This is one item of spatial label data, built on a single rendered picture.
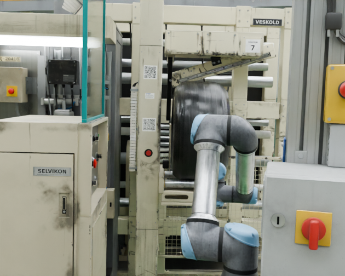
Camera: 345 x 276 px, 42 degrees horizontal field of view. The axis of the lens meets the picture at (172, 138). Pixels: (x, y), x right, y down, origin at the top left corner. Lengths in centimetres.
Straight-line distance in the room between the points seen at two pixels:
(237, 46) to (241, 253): 158
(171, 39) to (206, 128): 121
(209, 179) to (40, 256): 76
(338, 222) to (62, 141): 116
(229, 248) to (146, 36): 138
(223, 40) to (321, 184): 196
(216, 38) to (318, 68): 172
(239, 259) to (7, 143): 98
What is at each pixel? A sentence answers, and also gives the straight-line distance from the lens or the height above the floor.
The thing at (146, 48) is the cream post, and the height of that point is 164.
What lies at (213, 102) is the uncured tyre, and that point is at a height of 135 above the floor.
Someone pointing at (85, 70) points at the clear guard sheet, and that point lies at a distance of 177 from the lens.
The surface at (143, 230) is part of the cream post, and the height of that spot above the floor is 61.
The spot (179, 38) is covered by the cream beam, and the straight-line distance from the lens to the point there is 277.
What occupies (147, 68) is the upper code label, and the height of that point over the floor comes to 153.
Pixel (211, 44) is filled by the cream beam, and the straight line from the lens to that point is 278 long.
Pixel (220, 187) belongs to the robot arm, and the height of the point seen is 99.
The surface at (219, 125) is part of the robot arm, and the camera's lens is 164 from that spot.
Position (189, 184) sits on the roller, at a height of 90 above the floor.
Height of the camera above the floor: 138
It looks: 5 degrees down
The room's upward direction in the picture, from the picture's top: 2 degrees clockwise
